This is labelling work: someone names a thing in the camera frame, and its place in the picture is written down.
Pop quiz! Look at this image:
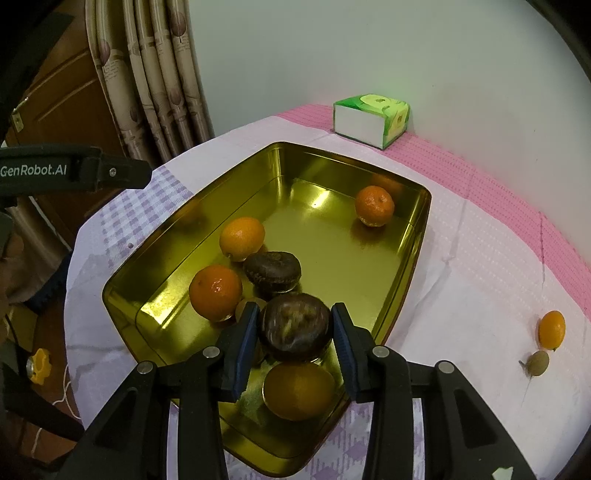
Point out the small yellow orange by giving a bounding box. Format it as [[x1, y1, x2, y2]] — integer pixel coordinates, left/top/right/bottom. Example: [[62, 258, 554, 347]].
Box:
[[537, 310, 566, 351]]

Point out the dark orange mandarin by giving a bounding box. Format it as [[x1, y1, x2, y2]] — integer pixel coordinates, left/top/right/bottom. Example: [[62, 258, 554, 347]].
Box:
[[188, 264, 242, 322]]

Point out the gold and maroon toffee tin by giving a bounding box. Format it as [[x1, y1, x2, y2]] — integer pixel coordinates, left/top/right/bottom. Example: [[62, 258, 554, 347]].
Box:
[[101, 141, 433, 478]]

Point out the pink purple checked tablecloth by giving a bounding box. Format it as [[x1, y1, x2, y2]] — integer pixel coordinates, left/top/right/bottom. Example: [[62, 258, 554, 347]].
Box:
[[64, 106, 590, 479]]

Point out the brown wooden door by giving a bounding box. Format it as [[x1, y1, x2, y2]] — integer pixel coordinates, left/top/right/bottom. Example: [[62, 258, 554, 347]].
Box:
[[0, 0, 130, 241]]

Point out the dark brown passion fruit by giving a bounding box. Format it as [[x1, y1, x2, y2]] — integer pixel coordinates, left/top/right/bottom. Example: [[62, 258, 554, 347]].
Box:
[[260, 293, 332, 362]]

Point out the yellow plastic knob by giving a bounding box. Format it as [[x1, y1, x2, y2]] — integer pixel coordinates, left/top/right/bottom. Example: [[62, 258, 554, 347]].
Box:
[[26, 348, 52, 386]]

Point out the cracked dark passion fruit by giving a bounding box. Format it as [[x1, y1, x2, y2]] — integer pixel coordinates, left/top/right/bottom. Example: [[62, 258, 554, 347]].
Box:
[[243, 251, 301, 294]]

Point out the large yellow orange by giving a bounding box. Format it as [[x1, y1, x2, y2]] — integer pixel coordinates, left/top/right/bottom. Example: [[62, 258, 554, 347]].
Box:
[[219, 217, 266, 262]]

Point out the green tissue pack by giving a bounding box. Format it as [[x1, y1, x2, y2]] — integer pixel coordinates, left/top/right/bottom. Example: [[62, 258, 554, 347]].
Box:
[[332, 93, 411, 150]]

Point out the beige patterned curtain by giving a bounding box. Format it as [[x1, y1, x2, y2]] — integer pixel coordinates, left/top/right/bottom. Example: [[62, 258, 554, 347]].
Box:
[[84, 0, 213, 167]]

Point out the green-brown longan with stem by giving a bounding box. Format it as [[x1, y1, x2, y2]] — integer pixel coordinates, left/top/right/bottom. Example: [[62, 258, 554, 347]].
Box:
[[520, 350, 550, 377]]

